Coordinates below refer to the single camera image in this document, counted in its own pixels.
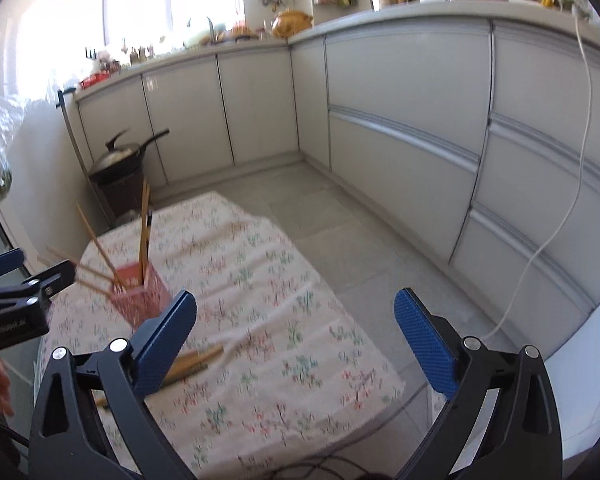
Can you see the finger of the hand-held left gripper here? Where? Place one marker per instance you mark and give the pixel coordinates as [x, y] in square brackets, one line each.
[47, 285]
[2, 262]

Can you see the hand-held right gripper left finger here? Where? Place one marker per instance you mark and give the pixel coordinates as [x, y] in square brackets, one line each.
[165, 340]

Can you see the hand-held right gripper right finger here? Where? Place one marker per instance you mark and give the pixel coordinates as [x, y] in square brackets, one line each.
[425, 340]

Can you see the pile of wooden chopsticks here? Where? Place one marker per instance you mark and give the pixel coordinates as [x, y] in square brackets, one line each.
[195, 360]

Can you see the tan bamboo chopstick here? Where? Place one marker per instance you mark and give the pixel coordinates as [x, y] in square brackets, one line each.
[80, 263]
[143, 225]
[95, 287]
[97, 245]

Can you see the red perforated chopstick holder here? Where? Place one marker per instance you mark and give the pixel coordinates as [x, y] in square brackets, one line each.
[140, 300]

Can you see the black chopstick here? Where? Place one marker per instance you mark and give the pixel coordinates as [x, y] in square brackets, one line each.
[148, 232]

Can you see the dark brown bin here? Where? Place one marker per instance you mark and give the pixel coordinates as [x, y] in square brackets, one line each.
[122, 195]

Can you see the floral tablecloth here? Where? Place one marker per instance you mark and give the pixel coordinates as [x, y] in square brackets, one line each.
[280, 285]

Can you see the black wok with lid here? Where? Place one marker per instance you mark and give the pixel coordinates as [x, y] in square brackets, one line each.
[115, 160]

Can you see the red plastic basket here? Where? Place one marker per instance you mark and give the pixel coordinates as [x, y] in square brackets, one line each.
[96, 80]

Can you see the white kitchen cabinets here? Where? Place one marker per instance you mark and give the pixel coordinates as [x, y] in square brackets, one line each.
[405, 75]

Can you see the steel faucet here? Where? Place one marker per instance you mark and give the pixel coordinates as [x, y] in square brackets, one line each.
[210, 27]

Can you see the brown woven basket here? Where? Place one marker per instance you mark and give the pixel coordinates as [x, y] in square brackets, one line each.
[240, 31]

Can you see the yellow clay pot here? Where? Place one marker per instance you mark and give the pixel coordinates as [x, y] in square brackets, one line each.
[290, 24]

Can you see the black wall hook rack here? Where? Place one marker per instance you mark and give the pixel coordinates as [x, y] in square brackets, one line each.
[90, 53]

